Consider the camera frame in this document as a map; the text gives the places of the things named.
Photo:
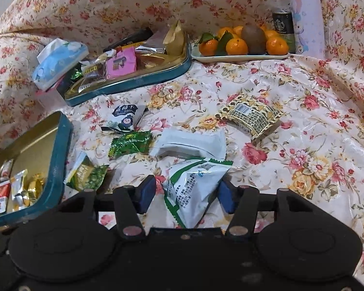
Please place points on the black snack bar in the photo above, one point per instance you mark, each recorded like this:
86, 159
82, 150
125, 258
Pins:
130, 38

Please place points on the beige paper packet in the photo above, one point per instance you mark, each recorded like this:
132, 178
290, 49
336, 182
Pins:
176, 39

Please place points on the brown kiwi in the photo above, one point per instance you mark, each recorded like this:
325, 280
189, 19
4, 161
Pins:
254, 39

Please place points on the white green snack packet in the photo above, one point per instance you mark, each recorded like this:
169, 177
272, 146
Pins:
191, 194

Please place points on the gold foil candy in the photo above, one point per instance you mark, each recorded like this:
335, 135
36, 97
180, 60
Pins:
35, 185

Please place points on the floral quilted sofa cover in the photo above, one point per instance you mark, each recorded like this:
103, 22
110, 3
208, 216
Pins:
306, 133

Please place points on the dark green candy packet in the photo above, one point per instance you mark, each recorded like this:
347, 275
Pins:
130, 147

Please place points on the purple white thermos bottle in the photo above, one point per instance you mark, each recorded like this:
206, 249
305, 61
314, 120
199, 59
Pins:
306, 21

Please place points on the pile of tangerines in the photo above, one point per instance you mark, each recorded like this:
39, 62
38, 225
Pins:
236, 47

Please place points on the teal tin tray with snacks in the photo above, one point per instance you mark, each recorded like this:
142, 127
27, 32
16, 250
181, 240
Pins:
139, 80

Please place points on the white black snack packet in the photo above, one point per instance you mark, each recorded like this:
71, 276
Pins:
124, 118

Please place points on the yellow black patterned packet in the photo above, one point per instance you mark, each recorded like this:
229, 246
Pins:
250, 116

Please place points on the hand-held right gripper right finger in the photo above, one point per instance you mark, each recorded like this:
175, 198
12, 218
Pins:
226, 197

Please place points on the white orange snack packet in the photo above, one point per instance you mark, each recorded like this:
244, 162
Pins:
18, 188

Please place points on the pale white snack packet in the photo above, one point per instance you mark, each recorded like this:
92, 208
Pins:
188, 145

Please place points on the green foil candy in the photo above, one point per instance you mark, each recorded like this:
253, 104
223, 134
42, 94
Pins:
75, 75

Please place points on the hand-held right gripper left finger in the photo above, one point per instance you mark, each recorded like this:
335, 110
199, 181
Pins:
147, 195

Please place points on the silver snack packet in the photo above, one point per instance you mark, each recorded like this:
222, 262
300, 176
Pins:
151, 48

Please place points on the white fruit plate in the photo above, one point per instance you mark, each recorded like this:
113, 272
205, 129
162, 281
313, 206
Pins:
239, 57

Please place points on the green yellow snack packet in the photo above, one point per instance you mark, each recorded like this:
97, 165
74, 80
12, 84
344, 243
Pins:
85, 177

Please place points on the blue white tissue pack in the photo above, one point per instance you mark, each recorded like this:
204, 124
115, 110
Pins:
57, 60

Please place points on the teal gold tin tray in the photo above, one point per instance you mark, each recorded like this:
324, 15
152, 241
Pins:
57, 163

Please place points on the red white snack packet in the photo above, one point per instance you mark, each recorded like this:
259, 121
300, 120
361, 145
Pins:
1, 194

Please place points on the dark coffee can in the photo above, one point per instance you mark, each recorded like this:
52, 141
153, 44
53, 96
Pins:
282, 25

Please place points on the pink snack packet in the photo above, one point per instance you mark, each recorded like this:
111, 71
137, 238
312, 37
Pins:
121, 65

